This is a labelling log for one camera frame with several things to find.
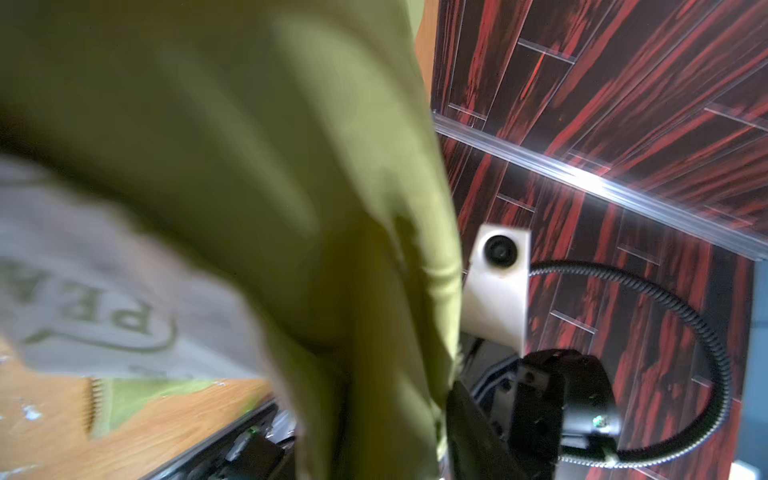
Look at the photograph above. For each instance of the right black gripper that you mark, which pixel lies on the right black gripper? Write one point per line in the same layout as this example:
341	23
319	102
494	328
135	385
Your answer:
544	405

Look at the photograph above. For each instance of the green Snoopy zip jacket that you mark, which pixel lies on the green Snoopy zip jacket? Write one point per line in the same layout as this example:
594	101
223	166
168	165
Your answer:
236	189

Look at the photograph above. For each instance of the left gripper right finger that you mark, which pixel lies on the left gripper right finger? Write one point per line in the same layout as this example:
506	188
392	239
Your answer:
474	449

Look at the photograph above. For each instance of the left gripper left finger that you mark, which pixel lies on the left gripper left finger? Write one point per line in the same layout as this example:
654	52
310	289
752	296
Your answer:
259	445

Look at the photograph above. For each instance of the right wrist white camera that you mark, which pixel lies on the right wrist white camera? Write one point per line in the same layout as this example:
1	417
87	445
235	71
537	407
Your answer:
495	293

